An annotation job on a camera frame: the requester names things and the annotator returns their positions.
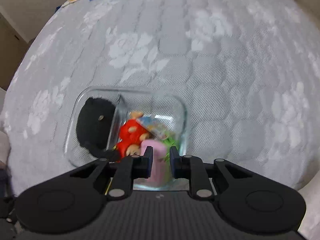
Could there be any pink ribbed cylinder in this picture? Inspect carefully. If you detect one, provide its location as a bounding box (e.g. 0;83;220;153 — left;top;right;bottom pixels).
141;139;171;187

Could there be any red dressed doll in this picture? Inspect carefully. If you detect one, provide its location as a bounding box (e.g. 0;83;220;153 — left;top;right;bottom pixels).
114;111;151;159

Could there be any clear glass container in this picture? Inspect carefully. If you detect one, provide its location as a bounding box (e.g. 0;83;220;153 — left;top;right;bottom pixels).
65;87;189;190

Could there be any green toy piece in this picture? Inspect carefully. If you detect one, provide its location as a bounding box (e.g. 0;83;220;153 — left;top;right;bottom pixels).
161;137;179;161

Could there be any black plush toy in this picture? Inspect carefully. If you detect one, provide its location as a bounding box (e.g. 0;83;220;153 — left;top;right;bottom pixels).
76;97;120;162

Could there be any colourful picture card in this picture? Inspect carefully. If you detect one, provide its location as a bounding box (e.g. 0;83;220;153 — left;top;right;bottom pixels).
136;116;170;140

